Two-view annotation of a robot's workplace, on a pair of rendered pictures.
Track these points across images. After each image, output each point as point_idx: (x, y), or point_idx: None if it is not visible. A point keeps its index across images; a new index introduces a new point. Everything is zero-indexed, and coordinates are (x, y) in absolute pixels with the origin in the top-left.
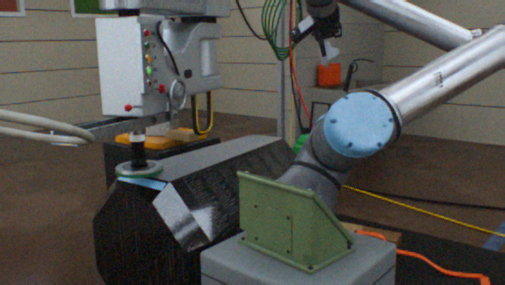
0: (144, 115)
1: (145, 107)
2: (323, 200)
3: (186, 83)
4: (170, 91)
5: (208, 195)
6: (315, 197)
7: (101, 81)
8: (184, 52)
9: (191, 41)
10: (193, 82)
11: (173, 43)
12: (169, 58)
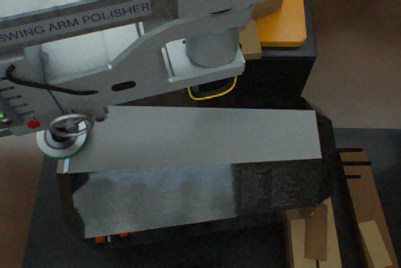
0: (17, 135)
1: (16, 132)
2: None
3: (119, 94)
4: (49, 128)
5: (110, 199)
6: None
7: None
8: (108, 70)
9: (131, 55)
10: (141, 89)
11: (113, 38)
12: (66, 84)
